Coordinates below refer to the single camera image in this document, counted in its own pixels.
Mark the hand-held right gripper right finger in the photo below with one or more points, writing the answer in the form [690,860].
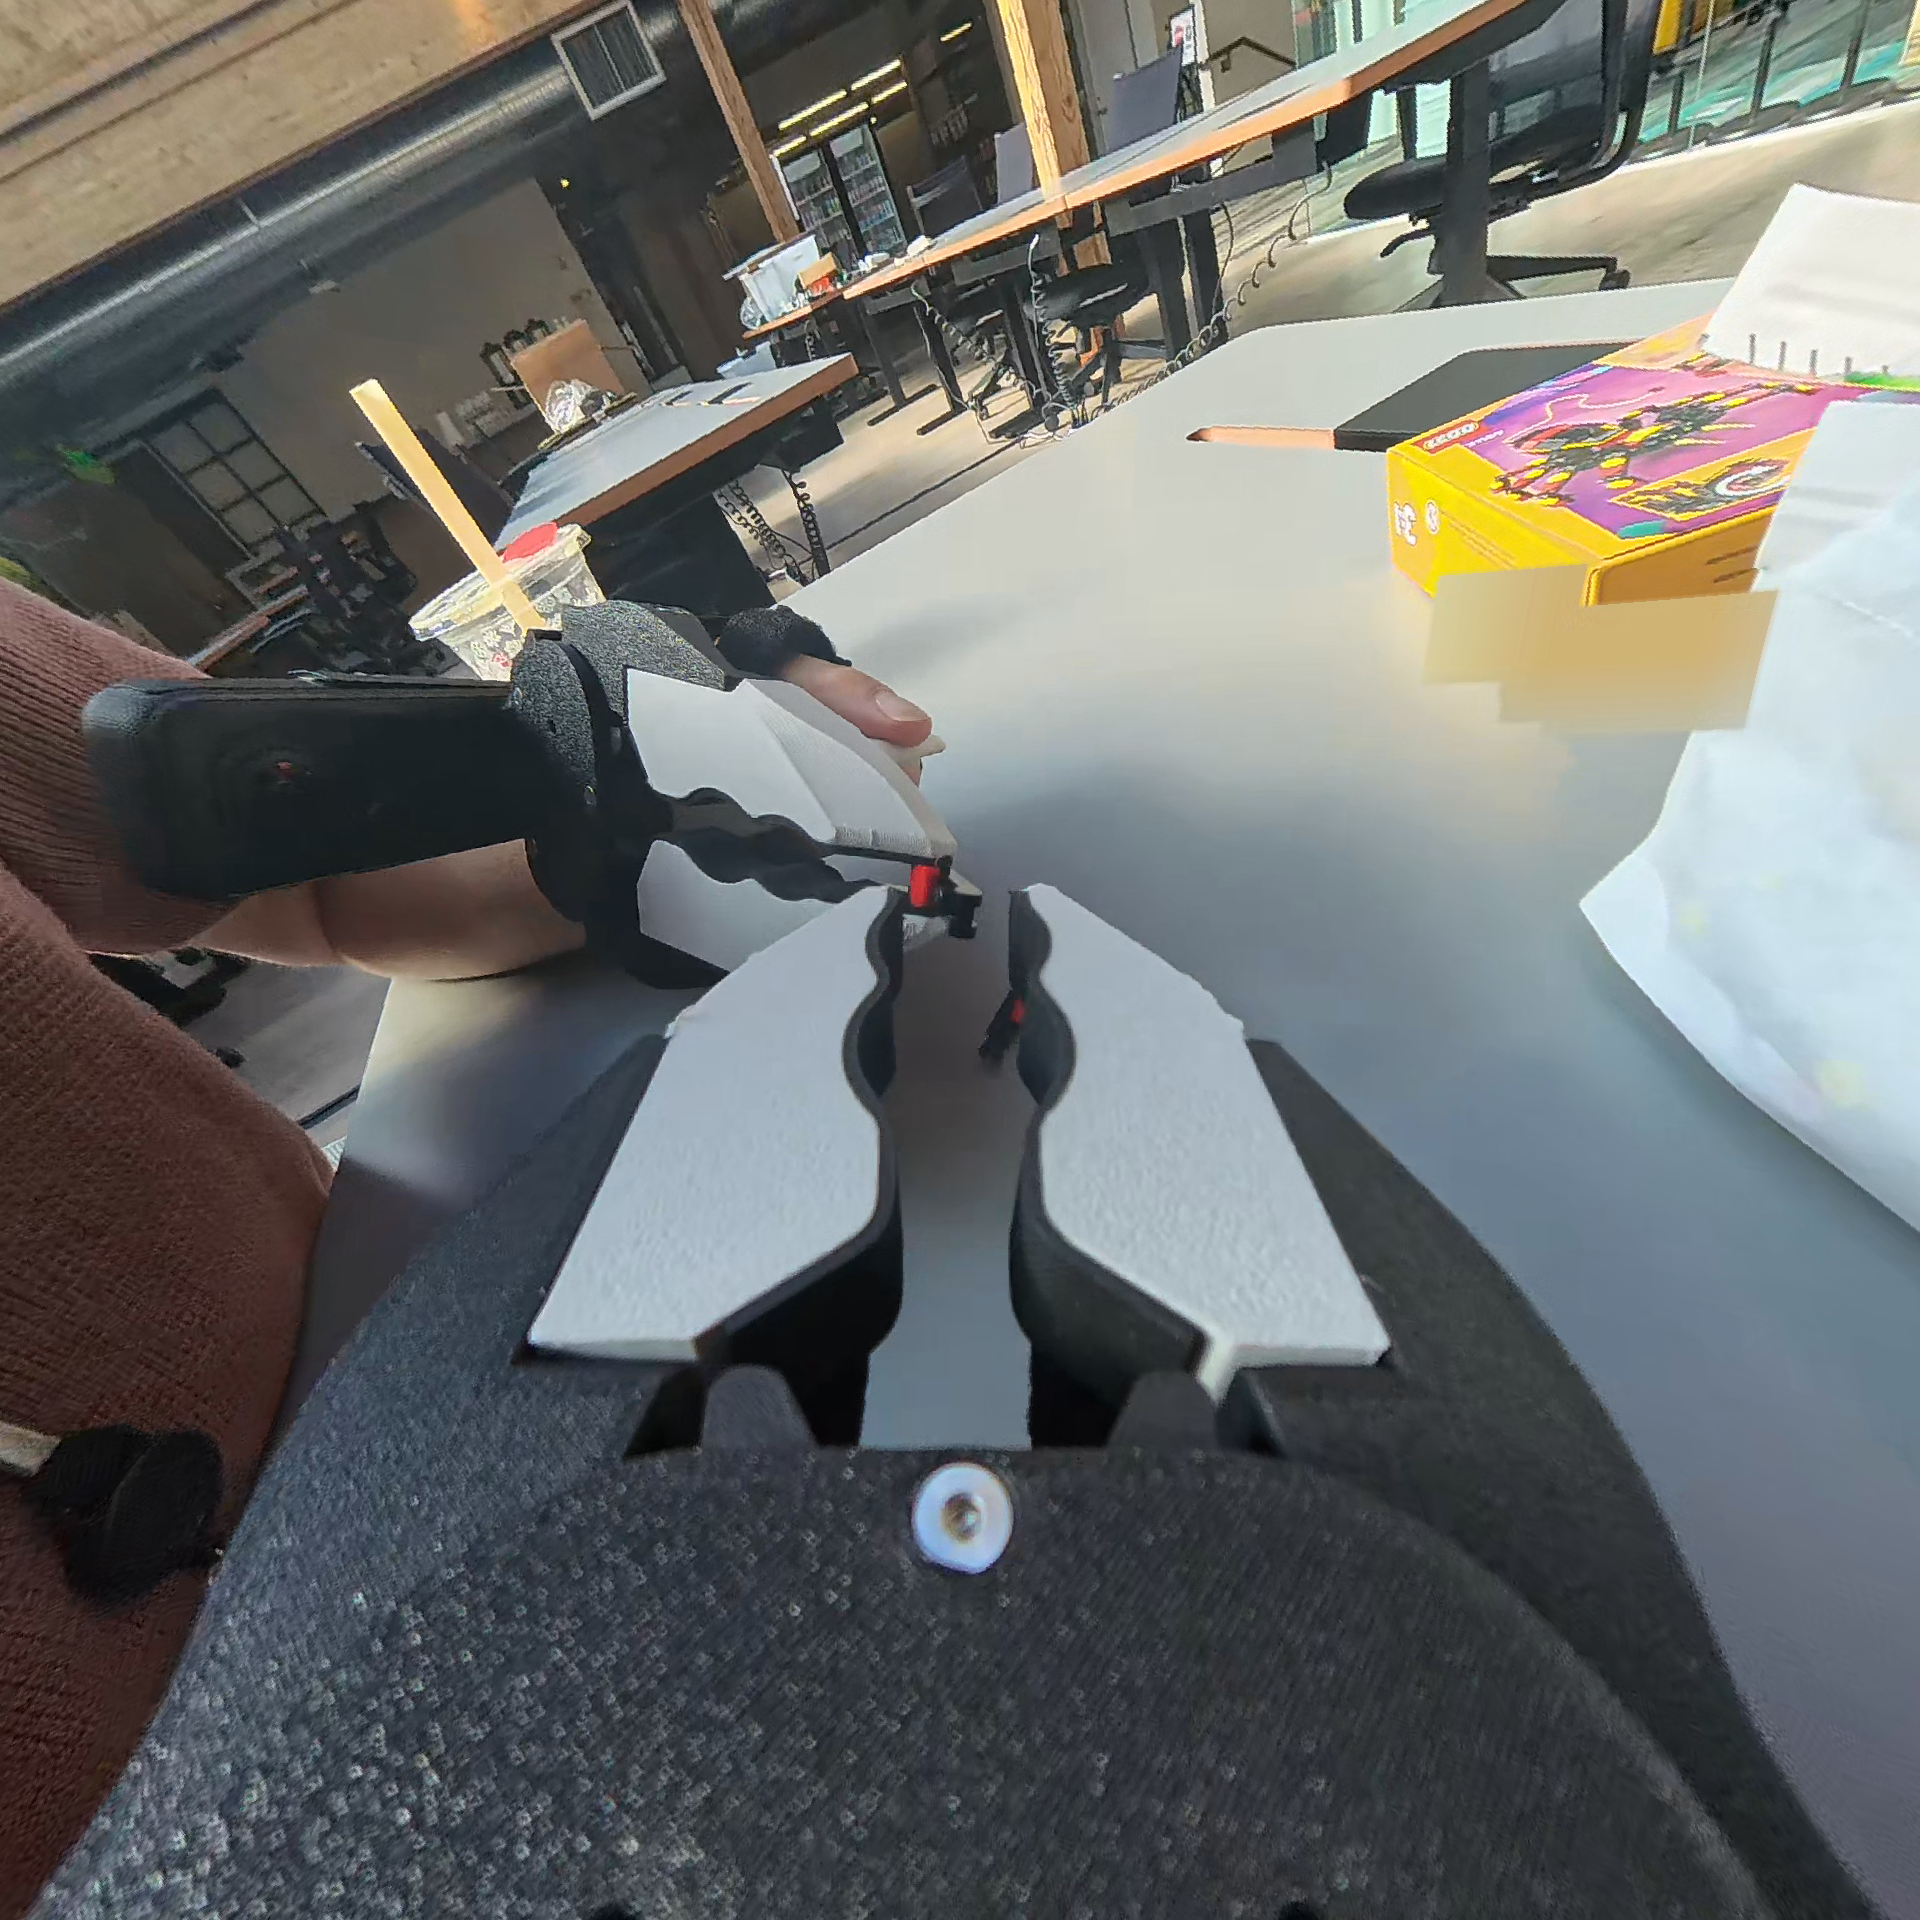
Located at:
[1201,1184]

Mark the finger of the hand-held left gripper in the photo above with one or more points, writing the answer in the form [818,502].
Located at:
[706,926]
[781,752]

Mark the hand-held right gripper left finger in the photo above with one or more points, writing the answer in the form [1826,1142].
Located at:
[722,1184]

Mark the person's left forearm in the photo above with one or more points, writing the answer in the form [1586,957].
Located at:
[378,916]

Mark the yellow lego box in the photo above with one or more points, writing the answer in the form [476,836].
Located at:
[1573,482]

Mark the person's left hand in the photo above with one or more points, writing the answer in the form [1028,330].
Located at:
[867,701]

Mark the pale wide straw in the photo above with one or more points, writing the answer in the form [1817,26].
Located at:
[443,494]

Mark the grey desk orange edge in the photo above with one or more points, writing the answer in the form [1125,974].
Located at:
[946,241]
[1279,104]
[678,437]

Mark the small cardboard box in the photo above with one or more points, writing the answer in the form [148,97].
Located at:
[570,358]

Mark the wooden pillar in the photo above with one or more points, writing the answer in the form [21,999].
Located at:
[1044,87]
[744,118]

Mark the crumpled white paper bag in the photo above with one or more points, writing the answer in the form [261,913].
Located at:
[1770,898]

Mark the black knob grey stem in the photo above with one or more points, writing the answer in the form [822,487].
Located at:
[130,1506]

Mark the black desk inlay pad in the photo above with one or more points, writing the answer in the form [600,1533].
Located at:
[1499,393]

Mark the dark ceiling duct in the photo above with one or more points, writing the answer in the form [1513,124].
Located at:
[303,241]

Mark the wall air vent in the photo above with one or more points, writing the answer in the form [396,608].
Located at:
[605,58]

